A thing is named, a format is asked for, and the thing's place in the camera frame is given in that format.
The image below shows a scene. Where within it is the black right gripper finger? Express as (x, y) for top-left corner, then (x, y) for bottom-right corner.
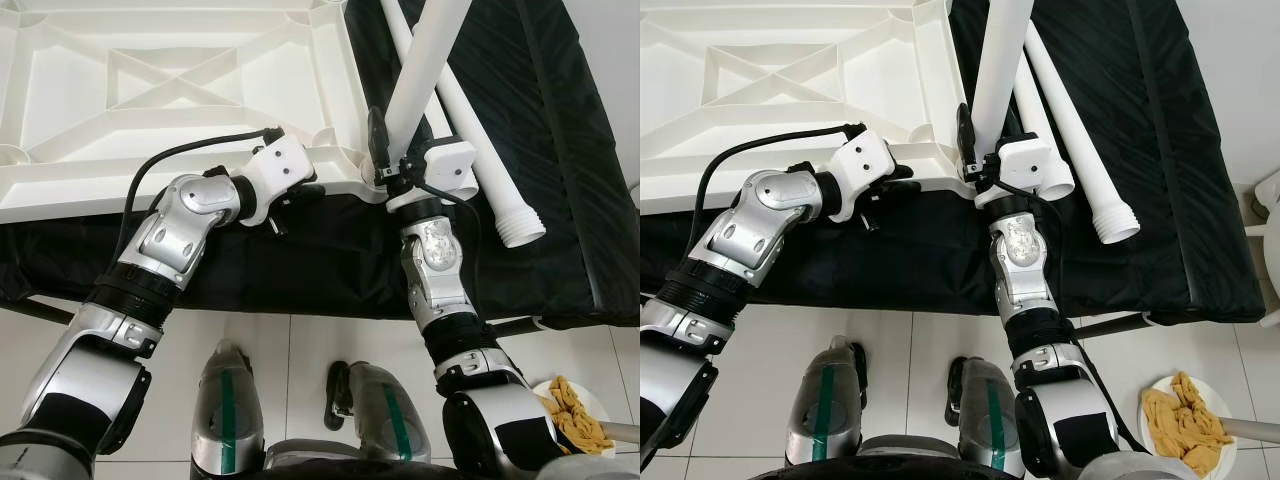
(367, 107), (391, 181)
(955, 103), (979, 176)

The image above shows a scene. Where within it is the white plastic children table top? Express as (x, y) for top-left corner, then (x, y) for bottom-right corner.
(0, 0), (391, 223)
(640, 0), (976, 213)

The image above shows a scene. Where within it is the black cloth table cover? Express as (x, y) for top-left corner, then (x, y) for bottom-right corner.
(640, 0), (1266, 323)
(0, 0), (641, 329)

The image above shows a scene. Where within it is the silver left robot leg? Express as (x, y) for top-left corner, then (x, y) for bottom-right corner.
(785, 335), (871, 466)
(190, 340), (266, 476)

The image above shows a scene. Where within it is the silver robot leg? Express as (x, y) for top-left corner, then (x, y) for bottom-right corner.
(945, 355), (1026, 476)
(190, 340), (266, 476)
(325, 360), (431, 463)
(785, 335), (871, 466)

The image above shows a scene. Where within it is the silver right robot leg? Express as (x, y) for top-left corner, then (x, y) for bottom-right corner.
(325, 360), (431, 463)
(945, 355), (1026, 476)

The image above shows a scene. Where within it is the black metal table leg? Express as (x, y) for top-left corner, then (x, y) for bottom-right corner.
(0, 295), (76, 326)

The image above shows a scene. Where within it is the black robot waist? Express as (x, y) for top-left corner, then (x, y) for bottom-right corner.
(260, 455), (481, 480)
(750, 460), (1101, 480)

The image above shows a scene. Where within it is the white plastic chair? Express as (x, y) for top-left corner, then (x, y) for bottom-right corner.
(1245, 168), (1280, 329)

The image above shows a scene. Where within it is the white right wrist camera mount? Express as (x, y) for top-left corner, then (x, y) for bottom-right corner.
(385, 140), (479, 213)
(975, 135), (1053, 209)

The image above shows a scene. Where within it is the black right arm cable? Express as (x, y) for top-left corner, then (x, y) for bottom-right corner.
(420, 180), (486, 301)
(995, 180), (1151, 451)

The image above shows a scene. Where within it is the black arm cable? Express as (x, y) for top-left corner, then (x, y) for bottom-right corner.
(420, 180), (486, 301)
(690, 123), (869, 251)
(115, 127), (286, 261)
(995, 180), (1151, 451)

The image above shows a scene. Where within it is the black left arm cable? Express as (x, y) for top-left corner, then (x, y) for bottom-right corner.
(115, 127), (286, 261)
(690, 123), (869, 251)

